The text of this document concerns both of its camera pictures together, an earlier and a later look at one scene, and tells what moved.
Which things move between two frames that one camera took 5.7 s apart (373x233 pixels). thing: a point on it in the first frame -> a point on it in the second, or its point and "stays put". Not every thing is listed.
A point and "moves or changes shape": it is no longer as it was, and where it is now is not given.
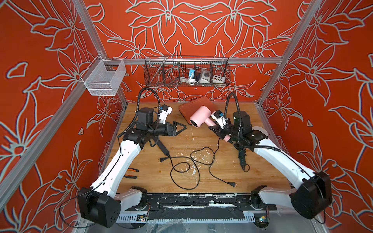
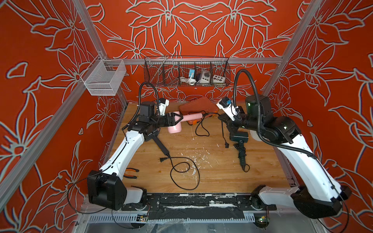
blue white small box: [191, 71] stays put
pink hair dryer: [202, 114] moves or changes shape
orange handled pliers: [130, 176] stays put
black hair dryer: [156, 139] stays put
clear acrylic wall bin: [103, 77] stays put
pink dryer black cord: [230, 183] -> [226, 144]
